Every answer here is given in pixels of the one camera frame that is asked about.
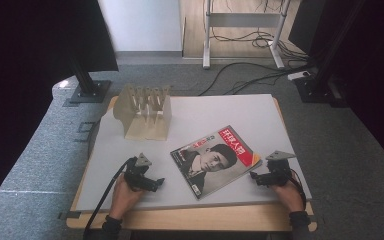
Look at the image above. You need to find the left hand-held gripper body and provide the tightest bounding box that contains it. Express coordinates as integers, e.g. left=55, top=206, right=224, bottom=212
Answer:
left=123, top=152, right=153, bottom=192

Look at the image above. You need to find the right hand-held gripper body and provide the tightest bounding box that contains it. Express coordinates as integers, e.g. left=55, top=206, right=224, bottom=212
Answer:
left=263, top=150, right=297, bottom=188

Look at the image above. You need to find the magazine with portrait cover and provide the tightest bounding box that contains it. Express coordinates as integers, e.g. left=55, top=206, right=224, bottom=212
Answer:
left=169, top=124, right=264, bottom=201

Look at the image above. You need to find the wooden slotted file rack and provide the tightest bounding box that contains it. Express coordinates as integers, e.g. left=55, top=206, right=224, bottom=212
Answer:
left=112, top=83, right=174, bottom=142

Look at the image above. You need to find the person's left hand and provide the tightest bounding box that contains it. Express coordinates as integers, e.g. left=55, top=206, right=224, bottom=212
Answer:
left=108, top=174, right=145, bottom=221

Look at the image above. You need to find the person's right hand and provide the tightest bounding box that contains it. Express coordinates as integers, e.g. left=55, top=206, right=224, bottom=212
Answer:
left=270, top=181, right=306, bottom=214

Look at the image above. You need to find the wooden table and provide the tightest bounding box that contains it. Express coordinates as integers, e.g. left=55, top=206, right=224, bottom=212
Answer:
left=65, top=95, right=318, bottom=233

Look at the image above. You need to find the grey table mat board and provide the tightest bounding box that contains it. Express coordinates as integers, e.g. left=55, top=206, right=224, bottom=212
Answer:
left=75, top=93, right=313, bottom=212

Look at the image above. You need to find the black metal stand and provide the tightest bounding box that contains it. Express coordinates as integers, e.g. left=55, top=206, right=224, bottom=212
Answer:
left=67, top=54, right=113, bottom=105
left=293, top=0, right=351, bottom=108

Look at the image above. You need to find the white power strip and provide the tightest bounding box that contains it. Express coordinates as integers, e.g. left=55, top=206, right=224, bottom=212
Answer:
left=286, top=70, right=312, bottom=82

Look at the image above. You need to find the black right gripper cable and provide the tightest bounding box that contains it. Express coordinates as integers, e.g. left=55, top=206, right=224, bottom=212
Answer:
left=289, top=168, right=308, bottom=209

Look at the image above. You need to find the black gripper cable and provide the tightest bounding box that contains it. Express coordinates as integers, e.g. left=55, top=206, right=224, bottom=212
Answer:
left=82, top=156, right=136, bottom=240
left=289, top=168, right=308, bottom=209

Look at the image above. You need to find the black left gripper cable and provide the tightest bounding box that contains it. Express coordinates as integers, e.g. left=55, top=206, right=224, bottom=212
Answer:
left=82, top=156, right=136, bottom=240

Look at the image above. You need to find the black floor cable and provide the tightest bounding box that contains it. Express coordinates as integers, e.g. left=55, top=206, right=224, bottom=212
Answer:
left=197, top=61, right=311, bottom=97

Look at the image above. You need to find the bundle of black floor cables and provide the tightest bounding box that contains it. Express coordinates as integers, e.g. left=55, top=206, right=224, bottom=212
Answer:
left=209, top=26, right=311, bottom=63

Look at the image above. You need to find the white metal desk frame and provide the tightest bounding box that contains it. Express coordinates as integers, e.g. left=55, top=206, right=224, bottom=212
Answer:
left=202, top=0, right=293, bottom=70

